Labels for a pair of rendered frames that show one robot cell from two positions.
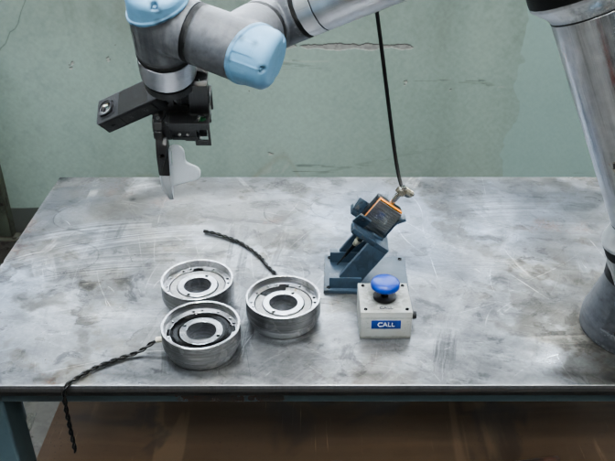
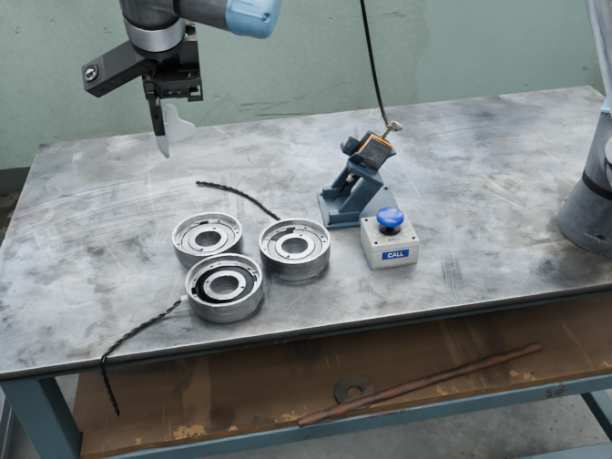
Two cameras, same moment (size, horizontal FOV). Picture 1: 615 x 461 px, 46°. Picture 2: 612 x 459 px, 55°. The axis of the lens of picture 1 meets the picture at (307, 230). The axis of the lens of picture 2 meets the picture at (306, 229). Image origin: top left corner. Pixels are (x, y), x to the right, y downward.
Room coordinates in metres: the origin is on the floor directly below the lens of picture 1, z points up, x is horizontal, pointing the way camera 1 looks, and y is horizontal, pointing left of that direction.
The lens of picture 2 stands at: (0.16, 0.11, 1.39)
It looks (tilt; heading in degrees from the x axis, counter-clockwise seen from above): 38 degrees down; 352
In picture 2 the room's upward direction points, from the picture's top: 2 degrees counter-clockwise
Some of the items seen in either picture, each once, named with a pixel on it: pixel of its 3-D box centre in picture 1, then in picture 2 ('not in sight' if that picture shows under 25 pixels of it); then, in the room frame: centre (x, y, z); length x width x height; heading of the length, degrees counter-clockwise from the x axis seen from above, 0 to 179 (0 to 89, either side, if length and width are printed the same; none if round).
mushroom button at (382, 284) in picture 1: (384, 294); (389, 226); (0.82, -0.11, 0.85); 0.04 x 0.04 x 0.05
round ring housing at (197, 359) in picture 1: (201, 336); (225, 289); (0.77, 0.14, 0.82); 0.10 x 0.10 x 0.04
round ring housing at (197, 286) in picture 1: (198, 290); (209, 242); (0.87, 0.16, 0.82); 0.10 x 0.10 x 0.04
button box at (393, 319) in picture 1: (387, 309); (392, 239); (0.82, -0.11, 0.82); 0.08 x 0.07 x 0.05; 90
